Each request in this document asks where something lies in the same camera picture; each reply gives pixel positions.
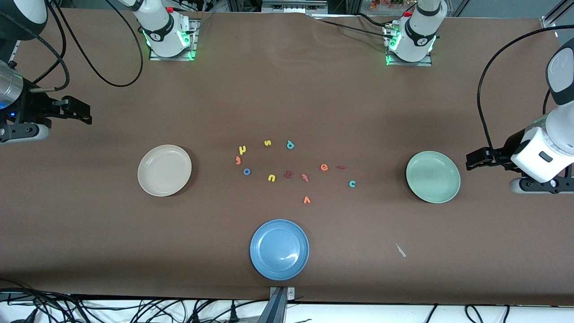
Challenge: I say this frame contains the green plate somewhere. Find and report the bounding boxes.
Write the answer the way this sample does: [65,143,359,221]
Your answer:
[405,151,461,204]

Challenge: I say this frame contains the beige plate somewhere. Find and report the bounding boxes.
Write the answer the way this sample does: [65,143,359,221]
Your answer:
[137,144,192,197]

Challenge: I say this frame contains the blue plate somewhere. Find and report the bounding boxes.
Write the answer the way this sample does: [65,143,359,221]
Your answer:
[249,219,310,281]

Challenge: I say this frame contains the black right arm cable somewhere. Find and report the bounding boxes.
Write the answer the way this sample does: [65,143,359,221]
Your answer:
[0,0,144,92]

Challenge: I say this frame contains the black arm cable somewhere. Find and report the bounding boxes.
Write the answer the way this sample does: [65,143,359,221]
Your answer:
[476,25,574,155]
[0,0,144,92]

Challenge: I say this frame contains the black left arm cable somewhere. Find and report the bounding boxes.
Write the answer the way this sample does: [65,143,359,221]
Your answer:
[476,25,574,155]

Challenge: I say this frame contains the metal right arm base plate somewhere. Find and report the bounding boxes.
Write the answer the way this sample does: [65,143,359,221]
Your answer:
[149,18,199,61]

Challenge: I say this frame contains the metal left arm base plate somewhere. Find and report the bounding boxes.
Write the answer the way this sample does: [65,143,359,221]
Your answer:
[385,22,433,67]

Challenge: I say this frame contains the thin black table cable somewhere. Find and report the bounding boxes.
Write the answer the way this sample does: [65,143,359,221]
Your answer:
[354,12,396,27]
[312,17,390,35]

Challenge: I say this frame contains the black cable tangle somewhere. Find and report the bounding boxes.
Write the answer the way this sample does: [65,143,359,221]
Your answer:
[0,279,270,323]

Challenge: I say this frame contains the metal frame rail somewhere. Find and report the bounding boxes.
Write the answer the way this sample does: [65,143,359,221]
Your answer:
[261,0,329,15]

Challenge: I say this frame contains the grey metal camera post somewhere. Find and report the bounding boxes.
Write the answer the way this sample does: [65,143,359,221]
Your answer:
[269,287,296,323]

